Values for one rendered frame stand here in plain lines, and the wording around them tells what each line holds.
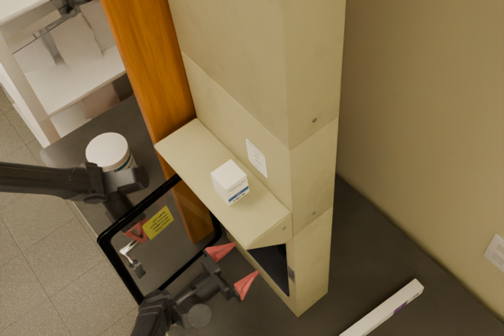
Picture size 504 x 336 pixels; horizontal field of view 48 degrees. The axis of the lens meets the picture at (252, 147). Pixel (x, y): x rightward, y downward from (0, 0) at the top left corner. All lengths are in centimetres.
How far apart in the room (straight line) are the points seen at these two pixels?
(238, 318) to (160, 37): 83
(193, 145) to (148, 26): 27
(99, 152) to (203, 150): 66
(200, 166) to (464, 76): 56
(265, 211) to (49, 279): 195
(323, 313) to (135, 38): 91
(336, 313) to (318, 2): 104
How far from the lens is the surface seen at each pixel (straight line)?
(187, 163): 119
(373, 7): 131
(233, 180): 107
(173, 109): 128
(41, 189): 120
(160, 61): 117
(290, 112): 86
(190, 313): 132
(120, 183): 133
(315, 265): 141
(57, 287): 291
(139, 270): 144
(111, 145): 181
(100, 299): 280
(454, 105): 129
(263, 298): 164
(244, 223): 109
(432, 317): 165
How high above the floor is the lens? 246
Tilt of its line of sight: 53 degrees down
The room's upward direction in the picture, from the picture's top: 8 degrees counter-clockwise
